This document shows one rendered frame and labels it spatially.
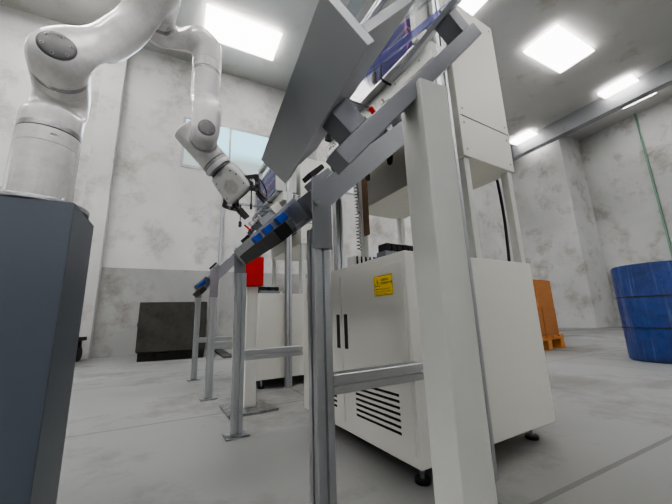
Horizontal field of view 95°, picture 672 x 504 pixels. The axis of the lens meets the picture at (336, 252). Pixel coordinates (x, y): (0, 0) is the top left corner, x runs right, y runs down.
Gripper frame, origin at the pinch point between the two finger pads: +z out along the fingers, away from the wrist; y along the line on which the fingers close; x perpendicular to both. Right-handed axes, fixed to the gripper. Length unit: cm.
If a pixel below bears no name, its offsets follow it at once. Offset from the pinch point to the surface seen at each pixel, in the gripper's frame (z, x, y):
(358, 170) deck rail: 11.5, -7.1, 35.3
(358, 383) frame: 46, -42, 13
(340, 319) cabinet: 50, 1, -4
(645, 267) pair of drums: 231, 180, 147
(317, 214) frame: 12.6, -27.3, 25.1
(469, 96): 19, 48, 79
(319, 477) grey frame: 50, -57, 2
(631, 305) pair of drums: 254, 173, 122
